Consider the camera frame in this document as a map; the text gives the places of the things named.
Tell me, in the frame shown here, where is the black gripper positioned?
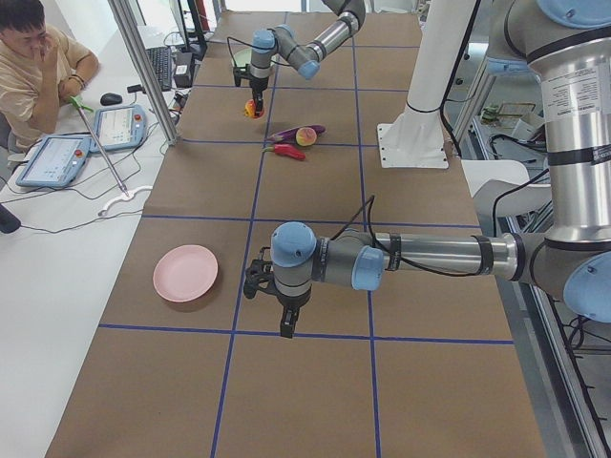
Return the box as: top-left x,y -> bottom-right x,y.
277,285 -> 311,338
250,74 -> 268,115

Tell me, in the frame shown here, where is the purple eggplant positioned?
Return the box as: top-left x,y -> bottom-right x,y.
266,125 -> 327,144

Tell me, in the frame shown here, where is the black computer mouse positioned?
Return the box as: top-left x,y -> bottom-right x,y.
99,93 -> 123,107

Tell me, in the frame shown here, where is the green plate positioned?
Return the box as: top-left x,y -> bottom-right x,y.
233,49 -> 251,68

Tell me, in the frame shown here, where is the red yellow pomegranate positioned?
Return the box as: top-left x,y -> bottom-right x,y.
243,99 -> 264,119

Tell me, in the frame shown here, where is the seated person beige shirt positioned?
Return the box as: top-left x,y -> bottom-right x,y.
1,1 -> 99,153

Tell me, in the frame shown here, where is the black keyboard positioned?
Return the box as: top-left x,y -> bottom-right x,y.
145,46 -> 173,92

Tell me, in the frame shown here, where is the far blue teach pendant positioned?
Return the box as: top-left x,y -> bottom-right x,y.
94,104 -> 147,152

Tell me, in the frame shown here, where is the aluminium frame post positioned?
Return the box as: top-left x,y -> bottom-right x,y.
108,0 -> 178,146

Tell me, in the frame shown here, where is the pink plate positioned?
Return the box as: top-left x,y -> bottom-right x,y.
153,244 -> 219,302

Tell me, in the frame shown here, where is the white camera stand column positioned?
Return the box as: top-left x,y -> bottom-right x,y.
377,0 -> 479,169

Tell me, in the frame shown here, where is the blue teach pendant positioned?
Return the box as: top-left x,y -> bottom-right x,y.
16,135 -> 91,188
94,104 -> 147,152

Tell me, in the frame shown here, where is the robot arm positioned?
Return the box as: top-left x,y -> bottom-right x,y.
233,1 -> 367,118
264,1 -> 610,337

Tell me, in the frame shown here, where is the red chili pepper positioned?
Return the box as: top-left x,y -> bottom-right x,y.
263,143 -> 306,161

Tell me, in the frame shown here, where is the metal reacher stick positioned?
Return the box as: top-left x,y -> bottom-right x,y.
68,96 -> 129,197

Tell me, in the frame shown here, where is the yellow pink peach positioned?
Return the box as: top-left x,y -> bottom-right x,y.
295,127 -> 318,147

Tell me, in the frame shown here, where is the near blue teach pendant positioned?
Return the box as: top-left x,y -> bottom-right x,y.
16,135 -> 91,188

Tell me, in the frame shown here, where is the white chair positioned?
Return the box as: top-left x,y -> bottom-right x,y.
461,159 -> 552,218

